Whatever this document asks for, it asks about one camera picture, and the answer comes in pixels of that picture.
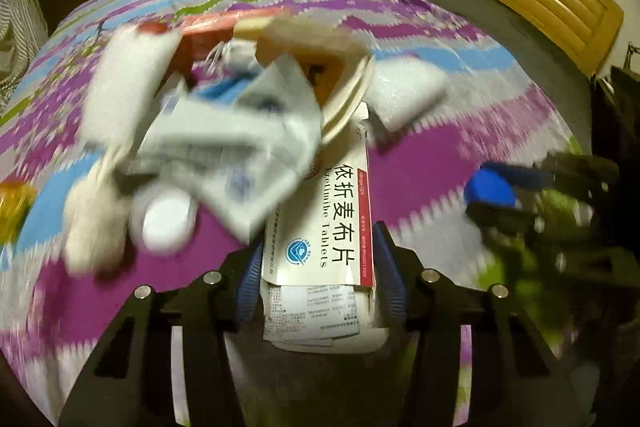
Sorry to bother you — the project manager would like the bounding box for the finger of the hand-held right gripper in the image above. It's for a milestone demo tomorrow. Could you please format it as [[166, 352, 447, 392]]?
[[464, 174, 548, 230], [477, 161, 553, 188]]

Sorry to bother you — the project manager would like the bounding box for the white medicine box red stripe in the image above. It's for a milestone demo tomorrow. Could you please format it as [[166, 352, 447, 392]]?
[[260, 104, 392, 354]]

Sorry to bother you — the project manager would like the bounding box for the folded printed paper leaflet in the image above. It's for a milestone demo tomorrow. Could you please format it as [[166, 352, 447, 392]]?
[[135, 57, 323, 245]]

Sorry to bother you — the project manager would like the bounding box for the grey striped cloth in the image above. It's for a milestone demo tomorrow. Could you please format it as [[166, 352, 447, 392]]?
[[0, 0, 49, 108]]

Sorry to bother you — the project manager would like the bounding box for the yellow wrapper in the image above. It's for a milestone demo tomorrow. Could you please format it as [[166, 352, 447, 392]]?
[[0, 181, 37, 244]]

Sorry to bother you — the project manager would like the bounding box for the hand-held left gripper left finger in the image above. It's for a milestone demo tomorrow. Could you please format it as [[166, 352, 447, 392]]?
[[57, 241, 266, 427]]

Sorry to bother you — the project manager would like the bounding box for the blue and white box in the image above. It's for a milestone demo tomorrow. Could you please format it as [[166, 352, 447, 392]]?
[[192, 74, 266, 108]]

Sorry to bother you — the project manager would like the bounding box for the dark grey bed sheet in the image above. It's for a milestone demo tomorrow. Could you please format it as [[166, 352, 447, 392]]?
[[280, 0, 598, 152]]

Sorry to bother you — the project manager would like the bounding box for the large white tissue wad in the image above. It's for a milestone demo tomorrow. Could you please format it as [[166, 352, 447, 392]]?
[[82, 26, 183, 152]]

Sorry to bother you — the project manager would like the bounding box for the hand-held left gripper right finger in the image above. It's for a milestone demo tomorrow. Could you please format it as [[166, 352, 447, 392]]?
[[372, 221, 591, 427]]

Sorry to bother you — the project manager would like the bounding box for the purple striped printed blanket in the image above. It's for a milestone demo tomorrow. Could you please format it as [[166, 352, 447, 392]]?
[[0, 0, 596, 427]]

